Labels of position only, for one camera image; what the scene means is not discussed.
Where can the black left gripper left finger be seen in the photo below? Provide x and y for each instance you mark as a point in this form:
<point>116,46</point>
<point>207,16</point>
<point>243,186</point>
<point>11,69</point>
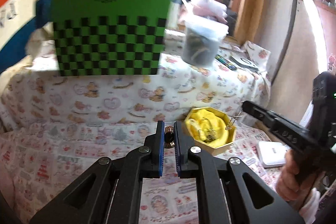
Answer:
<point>109,191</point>

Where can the small silver charm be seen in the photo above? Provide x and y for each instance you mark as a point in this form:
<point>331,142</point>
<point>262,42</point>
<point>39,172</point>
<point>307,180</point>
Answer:
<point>233,120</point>

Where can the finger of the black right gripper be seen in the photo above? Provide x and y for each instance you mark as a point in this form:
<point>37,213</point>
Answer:
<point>266,117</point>

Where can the white box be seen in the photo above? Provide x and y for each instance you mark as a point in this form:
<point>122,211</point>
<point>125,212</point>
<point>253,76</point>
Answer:
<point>271,154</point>

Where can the translucent plastic bucket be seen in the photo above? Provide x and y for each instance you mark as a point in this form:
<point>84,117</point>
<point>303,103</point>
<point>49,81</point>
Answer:
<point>202,40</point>

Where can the hexagonal cardboard jewelry box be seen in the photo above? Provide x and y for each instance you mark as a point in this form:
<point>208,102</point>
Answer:
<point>231,138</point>

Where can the pink white plastic bag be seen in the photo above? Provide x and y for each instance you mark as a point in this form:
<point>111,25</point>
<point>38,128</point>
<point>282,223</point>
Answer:
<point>209,9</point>

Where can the baby bear print cloth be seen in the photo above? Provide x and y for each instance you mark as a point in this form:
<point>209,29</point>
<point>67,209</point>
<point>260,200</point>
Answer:
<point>32,91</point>

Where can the grey remote control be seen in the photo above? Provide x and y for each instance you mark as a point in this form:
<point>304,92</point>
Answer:
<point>244,63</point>

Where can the strawberry print table cloth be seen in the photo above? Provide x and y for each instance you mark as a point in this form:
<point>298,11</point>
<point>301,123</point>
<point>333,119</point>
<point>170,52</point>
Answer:
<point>39,161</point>

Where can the yellow cloth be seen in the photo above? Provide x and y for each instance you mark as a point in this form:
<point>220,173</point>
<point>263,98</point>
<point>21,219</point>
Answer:
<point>203,119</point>

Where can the green black checkered box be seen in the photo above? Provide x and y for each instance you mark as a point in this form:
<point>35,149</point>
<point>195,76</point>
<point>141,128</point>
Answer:
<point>108,37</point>

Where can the small black green lighter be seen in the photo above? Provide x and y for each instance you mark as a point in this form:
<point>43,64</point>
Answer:
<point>226,63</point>

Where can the person's right hand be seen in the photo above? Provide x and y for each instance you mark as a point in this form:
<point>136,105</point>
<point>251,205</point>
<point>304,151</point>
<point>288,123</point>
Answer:
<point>288,187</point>

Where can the silver chain jewelry pile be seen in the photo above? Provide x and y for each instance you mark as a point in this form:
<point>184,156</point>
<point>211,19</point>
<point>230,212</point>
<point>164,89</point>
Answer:
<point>208,135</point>

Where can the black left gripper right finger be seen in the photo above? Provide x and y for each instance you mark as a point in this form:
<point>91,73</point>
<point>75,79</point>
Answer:
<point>228,191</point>

